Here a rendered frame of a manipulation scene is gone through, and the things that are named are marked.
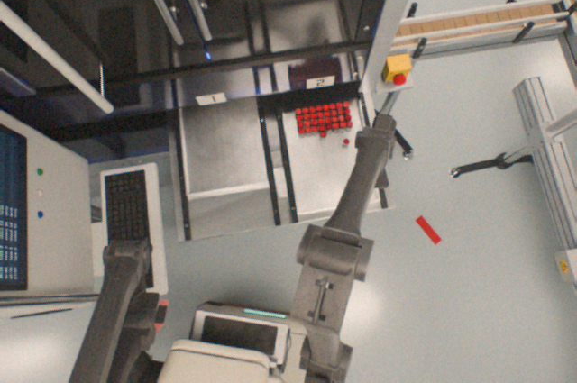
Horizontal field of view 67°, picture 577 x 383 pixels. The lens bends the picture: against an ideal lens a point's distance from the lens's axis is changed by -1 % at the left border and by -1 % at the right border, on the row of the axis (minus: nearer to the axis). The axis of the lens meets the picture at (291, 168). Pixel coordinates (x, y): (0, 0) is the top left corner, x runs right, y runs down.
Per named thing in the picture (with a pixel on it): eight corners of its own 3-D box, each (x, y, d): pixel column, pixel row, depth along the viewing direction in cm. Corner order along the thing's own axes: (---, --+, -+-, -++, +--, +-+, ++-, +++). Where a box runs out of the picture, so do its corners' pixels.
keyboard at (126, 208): (105, 176, 151) (102, 174, 149) (145, 169, 151) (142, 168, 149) (111, 295, 141) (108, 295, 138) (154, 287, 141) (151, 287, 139)
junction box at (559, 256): (553, 251, 175) (565, 250, 166) (564, 250, 175) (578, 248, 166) (562, 282, 172) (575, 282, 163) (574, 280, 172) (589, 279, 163)
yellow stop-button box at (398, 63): (380, 62, 143) (384, 51, 136) (402, 59, 143) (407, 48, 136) (385, 83, 141) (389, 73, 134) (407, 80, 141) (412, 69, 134)
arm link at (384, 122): (353, 141, 96) (393, 148, 94) (366, 96, 100) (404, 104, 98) (355, 163, 107) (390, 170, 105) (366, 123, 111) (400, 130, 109)
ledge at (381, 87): (367, 58, 154) (368, 55, 152) (403, 52, 154) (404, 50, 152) (375, 94, 150) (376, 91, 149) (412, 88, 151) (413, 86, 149)
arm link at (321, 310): (275, 312, 60) (345, 333, 58) (305, 227, 67) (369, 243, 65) (300, 372, 97) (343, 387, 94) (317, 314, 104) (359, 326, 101)
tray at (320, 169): (282, 114, 147) (282, 111, 144) (359, 104, 148) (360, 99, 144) (297, 214, 138) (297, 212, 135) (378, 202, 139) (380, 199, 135)
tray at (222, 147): (179, 100, 149) (177, 95, 146) (254, 88, 150) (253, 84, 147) (188, 196, 141) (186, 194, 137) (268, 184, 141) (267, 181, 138)
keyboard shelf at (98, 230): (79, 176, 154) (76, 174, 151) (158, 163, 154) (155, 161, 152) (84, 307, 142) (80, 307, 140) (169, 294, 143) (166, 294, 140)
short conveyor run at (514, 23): (367, 73, 155) (374, 50, 139) (359, 34, 159) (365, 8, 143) (554, 44, 156) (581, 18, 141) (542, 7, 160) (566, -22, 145)
